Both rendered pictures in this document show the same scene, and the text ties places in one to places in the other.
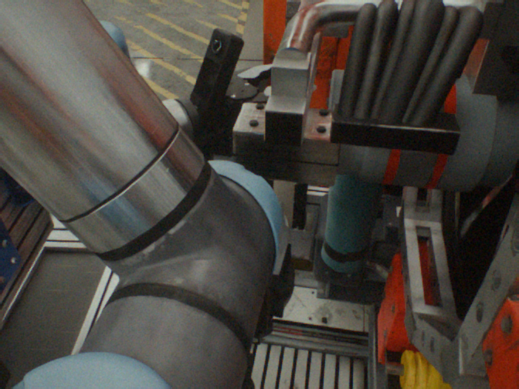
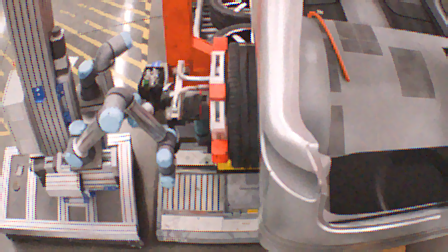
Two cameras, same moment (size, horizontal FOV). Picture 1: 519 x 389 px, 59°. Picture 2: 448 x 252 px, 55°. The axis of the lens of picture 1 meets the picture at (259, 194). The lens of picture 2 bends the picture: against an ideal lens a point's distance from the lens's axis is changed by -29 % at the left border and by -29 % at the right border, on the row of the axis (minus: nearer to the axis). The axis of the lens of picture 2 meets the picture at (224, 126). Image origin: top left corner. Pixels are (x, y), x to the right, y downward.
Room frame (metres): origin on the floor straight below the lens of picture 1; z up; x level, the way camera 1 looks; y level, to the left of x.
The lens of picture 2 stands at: (-1.72, -0.02, 3.05)
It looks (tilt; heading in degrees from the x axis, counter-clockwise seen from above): 47 degrees down; 353
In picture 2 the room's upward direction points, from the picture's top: 4 degrees counter-clockwise
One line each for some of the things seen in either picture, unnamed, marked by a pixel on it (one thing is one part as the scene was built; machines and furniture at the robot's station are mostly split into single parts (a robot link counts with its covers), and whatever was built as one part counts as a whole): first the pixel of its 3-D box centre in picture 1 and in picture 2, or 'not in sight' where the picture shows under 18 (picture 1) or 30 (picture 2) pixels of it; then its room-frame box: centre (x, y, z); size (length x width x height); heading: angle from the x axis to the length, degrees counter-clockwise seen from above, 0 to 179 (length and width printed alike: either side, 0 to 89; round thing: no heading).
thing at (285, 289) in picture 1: (266, 281); not in sight; (0.26, -0.01, 0.83); 0.09 x 0.05 x 0.02; 161
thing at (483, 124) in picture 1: (412, 129); (205, 104); (0.48, -0.19, 0.85); 0.21 x 0.14 x 0.14; 80
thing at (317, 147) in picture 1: (288, 142); (176, 118); (0.34, -0.03, 0.93); 0.09 x 0.05 x 0.05; 80
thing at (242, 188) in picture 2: not in sight; (253, 168); (0.44, -0.42, 0.32); 0.40 x 0.30 x 0.28; 170
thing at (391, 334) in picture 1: (432, 319); not in sight; (0.46, -0.29, 0.48); 0.16 x 0.12 x 0.17; 80
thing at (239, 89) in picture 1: (219, 116); (158, 102); (0.60, 0.06, 0.80); 0.12 x 0.08 x 0.09; 125
